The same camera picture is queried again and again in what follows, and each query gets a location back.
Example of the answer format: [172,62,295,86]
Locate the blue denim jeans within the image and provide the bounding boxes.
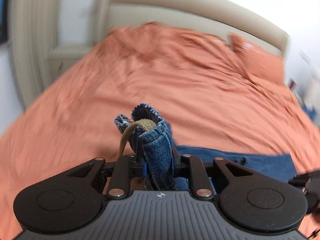
[114,103,297,191]

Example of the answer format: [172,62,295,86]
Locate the orange duvet cover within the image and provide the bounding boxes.
[1,23,319,239]

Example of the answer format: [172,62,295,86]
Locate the orange pillow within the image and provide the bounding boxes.
[230,33,284,86]

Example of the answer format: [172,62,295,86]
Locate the left beige nightstand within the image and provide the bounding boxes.
[48,44,93,82]

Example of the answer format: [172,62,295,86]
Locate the beige curtain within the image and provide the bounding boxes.
[9,0,61,108]

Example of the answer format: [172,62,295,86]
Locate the beige upholstered headboard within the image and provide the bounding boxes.
[94,0,289,56]

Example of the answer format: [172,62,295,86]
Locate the window with blue view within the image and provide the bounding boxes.
[0,0,8,44]

